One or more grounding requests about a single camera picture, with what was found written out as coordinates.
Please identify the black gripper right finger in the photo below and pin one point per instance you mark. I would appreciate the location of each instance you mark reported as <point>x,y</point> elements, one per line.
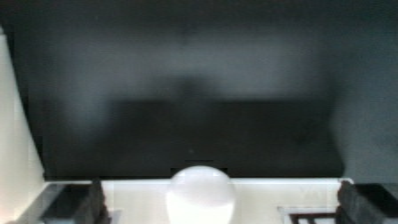
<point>367,203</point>

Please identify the white front drawer tray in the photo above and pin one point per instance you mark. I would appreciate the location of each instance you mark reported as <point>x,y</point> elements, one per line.
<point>204,198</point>

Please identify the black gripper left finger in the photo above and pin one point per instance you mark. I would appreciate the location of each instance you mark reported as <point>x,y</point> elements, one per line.
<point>78,207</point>

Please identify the white drawer cabinet box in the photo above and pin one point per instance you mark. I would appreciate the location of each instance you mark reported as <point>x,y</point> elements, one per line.
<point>21,181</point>

